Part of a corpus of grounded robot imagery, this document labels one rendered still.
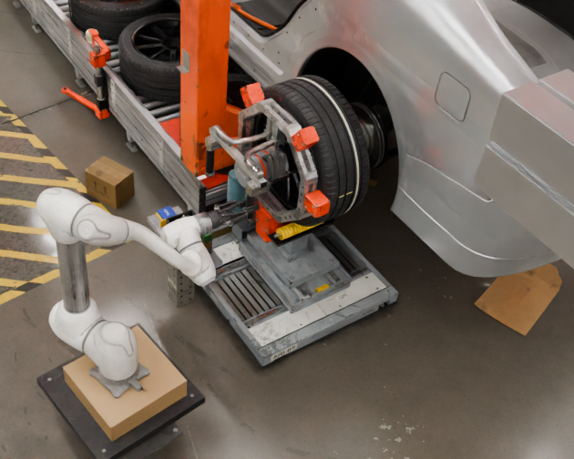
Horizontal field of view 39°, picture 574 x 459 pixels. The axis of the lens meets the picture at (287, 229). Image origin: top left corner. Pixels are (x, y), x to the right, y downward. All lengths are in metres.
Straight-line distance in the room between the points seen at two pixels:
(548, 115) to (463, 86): 2.43
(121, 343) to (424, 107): 1.49
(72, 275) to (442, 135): 1.50
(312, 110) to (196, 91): 0.59
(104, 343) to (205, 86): 1.27
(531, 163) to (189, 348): 3.40
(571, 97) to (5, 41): 5.60
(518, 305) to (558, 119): 3.85
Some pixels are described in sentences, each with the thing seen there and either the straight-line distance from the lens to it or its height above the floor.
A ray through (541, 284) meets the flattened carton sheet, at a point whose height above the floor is 0.01.
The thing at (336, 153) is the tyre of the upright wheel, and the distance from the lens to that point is 3.47.
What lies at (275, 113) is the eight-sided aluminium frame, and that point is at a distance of 3.52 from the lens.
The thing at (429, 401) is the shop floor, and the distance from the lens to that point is 3.99.
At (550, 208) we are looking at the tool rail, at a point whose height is 2.76.
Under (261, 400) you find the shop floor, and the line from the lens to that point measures 3.86.
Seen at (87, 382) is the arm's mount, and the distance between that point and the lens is 3.44.
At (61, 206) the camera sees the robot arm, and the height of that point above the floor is 1.23.
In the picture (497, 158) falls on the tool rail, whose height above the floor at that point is 2.76.
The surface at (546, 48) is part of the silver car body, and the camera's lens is 4.54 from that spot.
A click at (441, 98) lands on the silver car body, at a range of 3.22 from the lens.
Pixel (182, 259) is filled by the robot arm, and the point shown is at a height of 0.88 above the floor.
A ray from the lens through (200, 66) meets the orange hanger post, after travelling 3.71.
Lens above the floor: 3.19
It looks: 44 degrees down
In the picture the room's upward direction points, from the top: 7 degrees clockwise
